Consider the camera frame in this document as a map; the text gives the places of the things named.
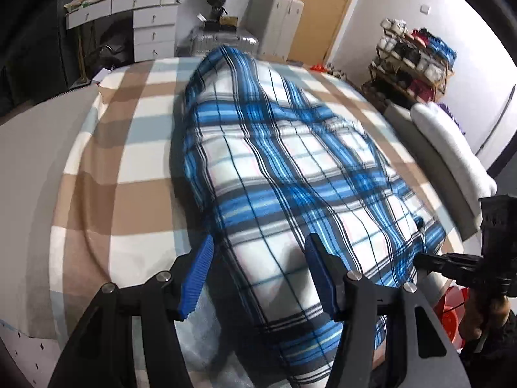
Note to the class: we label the silver suitcase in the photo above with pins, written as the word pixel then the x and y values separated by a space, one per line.
pixel 218 40

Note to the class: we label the dark grey cabinet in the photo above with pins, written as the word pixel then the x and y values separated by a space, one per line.
pixel 40 48

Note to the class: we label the white light switch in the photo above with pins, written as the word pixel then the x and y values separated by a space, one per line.
pixel 425 9

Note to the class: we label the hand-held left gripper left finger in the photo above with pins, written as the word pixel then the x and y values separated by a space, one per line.
pixel 198 279

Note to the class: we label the blue plaid shirt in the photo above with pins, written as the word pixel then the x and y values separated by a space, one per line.
pixel 282 169

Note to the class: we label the black plastic bag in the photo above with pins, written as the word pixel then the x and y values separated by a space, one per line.
pixel 113 50

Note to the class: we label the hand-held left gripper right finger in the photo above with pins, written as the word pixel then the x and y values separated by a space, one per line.
pixel 319 279

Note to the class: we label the small brown box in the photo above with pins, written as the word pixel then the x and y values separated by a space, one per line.
pixel 229 21

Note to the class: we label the white perforated board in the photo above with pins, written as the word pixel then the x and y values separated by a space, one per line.
pixel 28 355

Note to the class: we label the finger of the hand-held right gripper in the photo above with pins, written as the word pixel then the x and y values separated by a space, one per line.
pixel 468 279
pixel 444 262

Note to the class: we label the red plastic bag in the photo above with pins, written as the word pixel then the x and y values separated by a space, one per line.
pixel 318 67

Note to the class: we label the wooden shoe rack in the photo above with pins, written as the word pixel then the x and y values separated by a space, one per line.
pixel 373 72

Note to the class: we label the wooden door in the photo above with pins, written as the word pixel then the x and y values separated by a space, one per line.
pixel 323 20

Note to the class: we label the person's right hand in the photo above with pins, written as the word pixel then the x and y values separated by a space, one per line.
pixel 478 319

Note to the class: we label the person's right forearm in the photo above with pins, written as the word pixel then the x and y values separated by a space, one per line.
pixel 496 355

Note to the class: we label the white dressing table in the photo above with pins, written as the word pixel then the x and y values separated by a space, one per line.
pixel 155 18

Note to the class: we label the purple fuzzy cloth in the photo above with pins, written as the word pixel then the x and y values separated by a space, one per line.
pixel 452 116

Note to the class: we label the red plastic stool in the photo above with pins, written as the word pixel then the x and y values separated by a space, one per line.
pixel 450 319

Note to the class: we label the light grey pillow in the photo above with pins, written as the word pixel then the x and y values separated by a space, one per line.
pixel 452 149

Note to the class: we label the shoe rack with shoes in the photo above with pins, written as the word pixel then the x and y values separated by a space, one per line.
pixel 420 60

